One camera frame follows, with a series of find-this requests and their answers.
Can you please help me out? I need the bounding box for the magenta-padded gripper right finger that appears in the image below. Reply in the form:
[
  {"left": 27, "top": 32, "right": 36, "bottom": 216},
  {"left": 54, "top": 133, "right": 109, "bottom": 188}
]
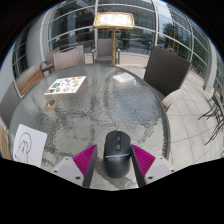
[{"left": 129, "top": 143, "right": 175, "bottom": 188}]

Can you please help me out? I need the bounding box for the white printed mouse pad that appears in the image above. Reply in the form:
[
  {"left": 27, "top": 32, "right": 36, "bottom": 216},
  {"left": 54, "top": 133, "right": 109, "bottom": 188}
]
[{"left": 12, "top": 123, "right": 48, "bottom": 168}]

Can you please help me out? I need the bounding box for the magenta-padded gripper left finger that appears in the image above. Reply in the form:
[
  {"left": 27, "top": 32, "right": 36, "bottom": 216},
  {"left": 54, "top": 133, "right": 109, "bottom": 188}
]
[{"left": 52, "top": 143, "right": 99, "bottom": 188}]

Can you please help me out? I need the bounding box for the golden menu stand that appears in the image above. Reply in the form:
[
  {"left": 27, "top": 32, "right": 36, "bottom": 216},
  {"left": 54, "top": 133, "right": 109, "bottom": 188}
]
[{"left": 92, "top": 12, "right": 136, "bottom": 66}]

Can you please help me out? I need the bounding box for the dark metal folding furniture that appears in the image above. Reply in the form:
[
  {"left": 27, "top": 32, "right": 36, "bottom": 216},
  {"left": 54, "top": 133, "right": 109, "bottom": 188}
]
[{"left": 198, "top": 89, "right": 224, "bottom": 146}]

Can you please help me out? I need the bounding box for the brown tape roll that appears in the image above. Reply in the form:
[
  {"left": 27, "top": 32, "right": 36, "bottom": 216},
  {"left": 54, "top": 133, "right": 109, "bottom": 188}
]
[{"left": 44, "top": 97, "right": 59, "bottom": 112}]

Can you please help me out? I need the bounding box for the colourful picture sheet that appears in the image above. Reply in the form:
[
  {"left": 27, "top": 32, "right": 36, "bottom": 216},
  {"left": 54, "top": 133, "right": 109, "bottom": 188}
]
[{"left": 44, "top": 75, "right": 87, "bottom": 96}]

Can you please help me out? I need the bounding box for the brown wicker chair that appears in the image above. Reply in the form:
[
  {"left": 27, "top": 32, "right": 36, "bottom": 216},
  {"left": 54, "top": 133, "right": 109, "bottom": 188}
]
[
  {"left": 143, "top": 45, "right": 193, "bottom": 113},
  {"left": 39, "top": 49, "right": 61, "bottom": 76},
  {"left": 52, "top": 44, "right": 85, "bottom": 72},
  {"left": 90, "top": 37, "right": 122, "bottom": 65},
  {"left": 0, "top": 81, "right": 23, "bottom": 129}
]

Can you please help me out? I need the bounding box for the black computer mouse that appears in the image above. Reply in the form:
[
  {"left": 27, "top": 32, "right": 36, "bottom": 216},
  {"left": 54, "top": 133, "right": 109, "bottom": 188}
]
[{"left": 102, "top": 130, "right": 132, "bottom": 179}]

